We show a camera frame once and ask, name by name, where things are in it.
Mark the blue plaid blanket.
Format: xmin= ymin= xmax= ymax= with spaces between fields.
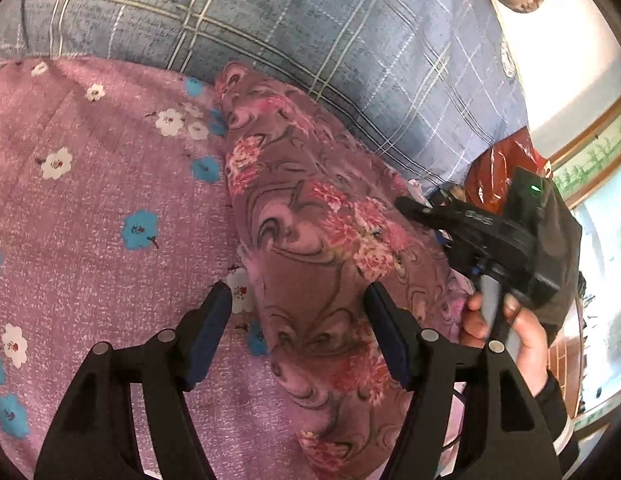
xmin=0 ymin=0 xmax=529 ymax=196

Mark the mauve swirl floral garment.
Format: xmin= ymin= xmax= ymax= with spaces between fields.
xmin=213 ymin=60 xmax=471 ymax=480

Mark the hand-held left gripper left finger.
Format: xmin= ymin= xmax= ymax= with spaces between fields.
xmin=34 ymin=280 xmax=234 ymax=480

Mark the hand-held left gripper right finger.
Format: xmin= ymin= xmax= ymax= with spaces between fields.
xmin=363 ymin=281 xmax=564 ymax=480

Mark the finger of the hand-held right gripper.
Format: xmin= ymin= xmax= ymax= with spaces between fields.
xmin=395 ymin=196 xmax=474 ymax=233

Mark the person's right forearm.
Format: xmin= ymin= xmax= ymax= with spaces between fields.
xmin=531 ymin=372 xmax=582 ymax=478

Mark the person's right hand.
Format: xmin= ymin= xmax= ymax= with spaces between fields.
xmin=461 ymin=292 xmax=550 ymax=402

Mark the pink floral bedsheet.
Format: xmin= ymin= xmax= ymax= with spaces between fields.
xmin=0 ymin=57 xmax=466 ymax=480

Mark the green patterned wall trim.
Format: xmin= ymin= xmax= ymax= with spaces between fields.
xmin=548 ymin=105 xmax=621 ymax=211

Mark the red plastic bag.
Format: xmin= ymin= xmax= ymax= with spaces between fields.
xmin=463 ymin=127 xmax=554 ymax=221

